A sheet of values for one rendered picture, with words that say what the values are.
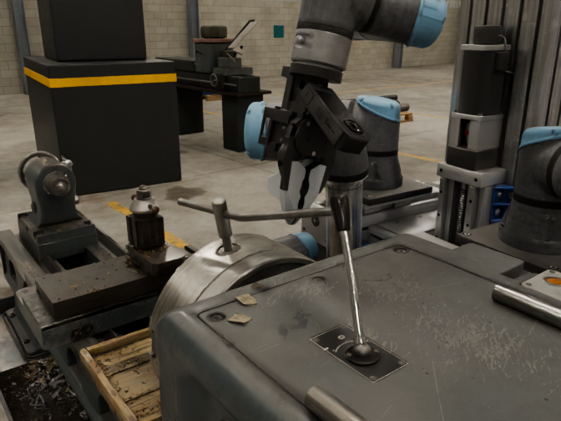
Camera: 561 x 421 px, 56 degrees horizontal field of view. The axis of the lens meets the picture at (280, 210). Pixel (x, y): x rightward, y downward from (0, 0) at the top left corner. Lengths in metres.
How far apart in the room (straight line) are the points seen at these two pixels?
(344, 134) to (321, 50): 0.12
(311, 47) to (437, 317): 0.36
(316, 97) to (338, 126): 0.06
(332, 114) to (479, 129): 0.68
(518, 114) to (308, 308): 0.84
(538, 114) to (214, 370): 0.96
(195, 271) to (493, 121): 0.80
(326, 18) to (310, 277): 0.33
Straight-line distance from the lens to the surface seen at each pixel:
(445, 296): 0.69
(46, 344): 1.37
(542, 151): 1.08
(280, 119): 0.72
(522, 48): 1.33
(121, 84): 5.51
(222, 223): 0.82
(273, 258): 0.81
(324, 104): 0.67
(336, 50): 0.71
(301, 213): 0.69
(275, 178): 0.74
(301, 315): 0.62
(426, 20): 0.77
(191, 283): 0.82
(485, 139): 1.32
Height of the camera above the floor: 1.57
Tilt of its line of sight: 19 degrees down
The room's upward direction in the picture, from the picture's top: straight up
